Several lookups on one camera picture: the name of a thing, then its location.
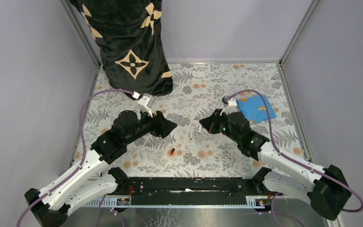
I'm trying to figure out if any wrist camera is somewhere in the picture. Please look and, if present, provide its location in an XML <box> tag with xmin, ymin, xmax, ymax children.
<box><xmin>220</xmin><ymin>96</ymin><xmax>238</xmax><ymax>115</ymax></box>
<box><xmin>132</xmin><ymin>92</ymin><xmax>155</xmax><ymax>118</ymax></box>

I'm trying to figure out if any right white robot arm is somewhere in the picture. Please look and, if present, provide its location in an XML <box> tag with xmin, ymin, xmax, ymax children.
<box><xmin>199</xmin><ymin>109</ymin><xmax>352</xmax><ymax>220</ymax></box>

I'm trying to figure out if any blue folded cloth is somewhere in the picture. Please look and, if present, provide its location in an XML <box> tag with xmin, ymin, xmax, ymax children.
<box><xmin>236</xmin><ymin>95</ymin><xmax>276</xmax><ymax>123</ymax></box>

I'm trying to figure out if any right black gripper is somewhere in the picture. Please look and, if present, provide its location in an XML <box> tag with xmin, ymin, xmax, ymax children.
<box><xmin>200</xmin><ymin>108</ymin><xmax>241</xmax><ymax>144</ymax></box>

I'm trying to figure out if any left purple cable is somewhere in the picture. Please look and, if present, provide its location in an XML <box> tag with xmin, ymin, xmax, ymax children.
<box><xmin>16</xmin><ymin>89</ymin><xmax>138</xmax><ymax>227</ymax></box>

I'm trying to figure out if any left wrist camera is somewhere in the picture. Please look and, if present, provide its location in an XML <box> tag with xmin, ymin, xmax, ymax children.
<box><xmin>132</xmin><ymin>92</ymin><xmax>155</xmax><ymax>118</ymax></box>

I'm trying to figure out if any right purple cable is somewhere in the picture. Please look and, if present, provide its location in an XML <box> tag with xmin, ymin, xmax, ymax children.
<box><xmin>227</xmin><ymin>89</ymin><xmax>363</xmax><ymax>214</ymax></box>

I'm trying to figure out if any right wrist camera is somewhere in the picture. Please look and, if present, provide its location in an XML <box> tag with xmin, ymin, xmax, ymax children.
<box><xmin>220</xmin><ymin>96</ymin><xmax>238</xmax><ymax>115</ymax></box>

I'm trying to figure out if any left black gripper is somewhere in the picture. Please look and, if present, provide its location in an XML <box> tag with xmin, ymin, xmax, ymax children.
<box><xmin>124</xmin><ymin>107</ymin><xmax>178</xmax><ymax>146</ymax></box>

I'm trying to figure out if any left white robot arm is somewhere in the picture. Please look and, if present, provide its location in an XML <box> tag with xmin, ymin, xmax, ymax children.
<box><xmin>25</xmin><ymin>110</ymin><xmax>177</xmax><ymax>227</ymax></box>

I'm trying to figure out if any slotted cable duct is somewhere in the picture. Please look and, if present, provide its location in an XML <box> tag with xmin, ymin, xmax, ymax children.
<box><xmin>84</xmin><ymin>195</ymin><xmax>273</xmax><ymax>209</ymax></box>

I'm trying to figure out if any purple cable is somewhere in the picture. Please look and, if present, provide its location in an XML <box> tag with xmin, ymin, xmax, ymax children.
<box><xmin>227</xmin><ymin>89</ymin><xmax>363</xmax><ymax>214</ymax></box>
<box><xmin>16</xmin><ymin>89</ymin><xmax>138</xmax><ymax>227</ymax></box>

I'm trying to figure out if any white pen red tip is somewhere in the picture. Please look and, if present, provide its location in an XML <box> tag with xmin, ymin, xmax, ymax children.
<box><xmin>190</xmin><ymin>124</ymin><xmax>194</xmax><ymax>140</ymax></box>

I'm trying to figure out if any red pen cap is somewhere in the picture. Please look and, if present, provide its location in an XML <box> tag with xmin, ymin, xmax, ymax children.
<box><xmin>169</xmin><ymin>147</ymin><xmax>176</xmax><ymax>157</ymax></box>

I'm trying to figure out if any floral table mat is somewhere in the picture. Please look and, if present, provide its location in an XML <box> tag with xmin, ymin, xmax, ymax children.
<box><xmin>72</xmin><ymin>62</ymin><xmax>307</xmax><ymax>178</ymax></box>

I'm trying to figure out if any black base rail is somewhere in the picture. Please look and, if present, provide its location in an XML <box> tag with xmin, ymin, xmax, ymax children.
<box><xmin>112</xmin><ymin>177</ymin><xmax>269</xmax><ymax>198</ymax></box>

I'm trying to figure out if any black gold patterned robe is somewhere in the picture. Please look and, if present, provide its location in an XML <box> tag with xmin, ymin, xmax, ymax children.
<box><xmin>70</xmin><ymin>0</ymin><xmax>173</xmax><ymax>96</ymax></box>

